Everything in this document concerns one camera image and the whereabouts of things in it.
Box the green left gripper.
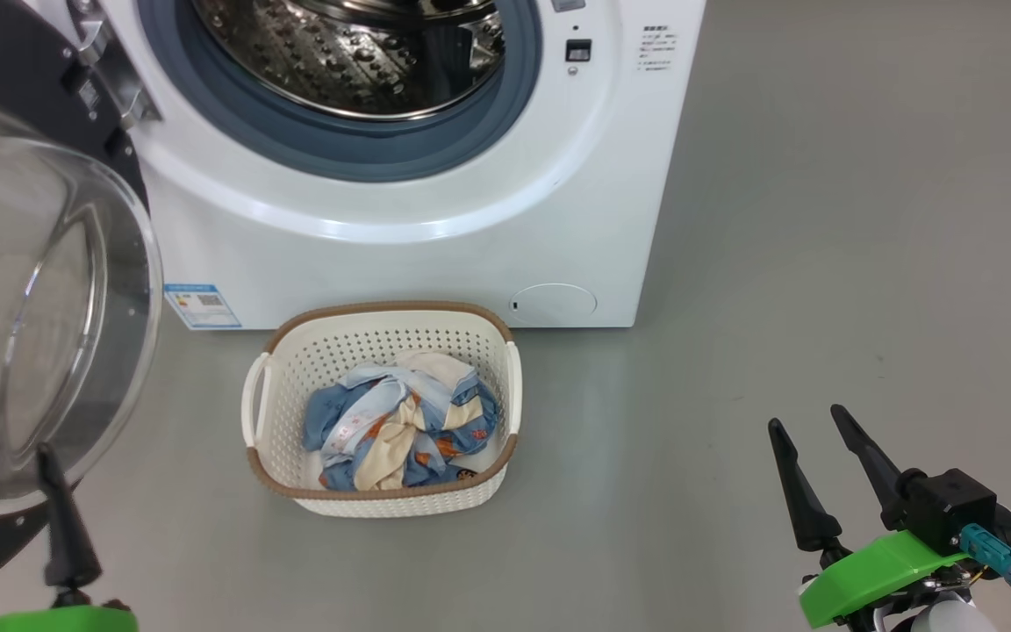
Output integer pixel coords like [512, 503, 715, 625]
[0, 443, 138, 632]

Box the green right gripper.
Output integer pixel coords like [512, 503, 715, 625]
[767, 404, 972, 628]

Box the black-rimmed glass washer door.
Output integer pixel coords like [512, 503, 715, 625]
[0, 0, 164, 580]

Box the blue cartoon print garment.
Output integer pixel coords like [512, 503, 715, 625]
[302, 364, 499, 491]

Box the cream and light-blue garment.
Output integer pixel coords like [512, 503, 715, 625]
[330, 351, 480, 491]

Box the white front-load washing machine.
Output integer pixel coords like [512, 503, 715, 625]
[18, 0, 708, 330]

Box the metal washer door hinge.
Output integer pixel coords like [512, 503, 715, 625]
[67, 0, 162, 133]

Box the stainless steel washing machine drum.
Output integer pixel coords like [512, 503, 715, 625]
[192, 0, 506, 122]

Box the blue energy label sticker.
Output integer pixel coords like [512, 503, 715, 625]
[163, 283, 241, 331]

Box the cream perforated basket brown rim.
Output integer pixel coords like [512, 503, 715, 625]
[240, 301, 523, 519]

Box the round white filter cover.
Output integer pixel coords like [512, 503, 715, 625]
[508, 283, 599, 321]

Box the teal right camera connector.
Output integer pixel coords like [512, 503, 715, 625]
[960, 524, 1011, 595]

